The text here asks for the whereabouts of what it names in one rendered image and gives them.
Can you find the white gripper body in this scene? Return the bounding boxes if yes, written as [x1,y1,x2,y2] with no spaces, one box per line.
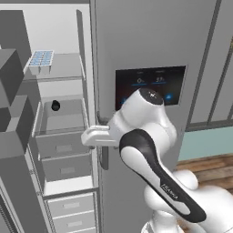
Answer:
[80,125,112,150]

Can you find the open grey freezer bin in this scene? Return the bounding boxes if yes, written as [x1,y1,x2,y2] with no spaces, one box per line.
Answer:
[31,97,91,137]

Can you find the grey freezer drawer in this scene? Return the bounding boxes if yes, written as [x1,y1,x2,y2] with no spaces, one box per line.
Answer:
[35,130,93,159]
[40,152,94,183]
[51,210,98,233]
[46,192,96,218]

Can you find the grey freezer shelf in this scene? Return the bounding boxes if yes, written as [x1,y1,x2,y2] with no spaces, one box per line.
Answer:
[22,52,88,84]

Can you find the grey freezer door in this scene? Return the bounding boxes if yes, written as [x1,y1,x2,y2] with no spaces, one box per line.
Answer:
[0,9,51,233]

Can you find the blue ice cube tray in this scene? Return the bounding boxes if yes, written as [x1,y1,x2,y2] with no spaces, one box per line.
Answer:
[23,49,56,76]

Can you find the grey fridge door with display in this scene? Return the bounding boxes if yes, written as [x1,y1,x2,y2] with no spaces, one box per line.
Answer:
[90,0,220,233]

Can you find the small black round object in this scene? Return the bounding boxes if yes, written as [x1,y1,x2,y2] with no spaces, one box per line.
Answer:
[50,99,61,112]

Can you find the grey tall cabinets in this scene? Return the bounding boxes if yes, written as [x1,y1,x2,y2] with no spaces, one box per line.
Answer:
[185,0,233,132]

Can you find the dark grey fridge door handle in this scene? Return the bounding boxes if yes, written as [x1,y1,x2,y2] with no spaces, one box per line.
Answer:
[96,110,110,171]

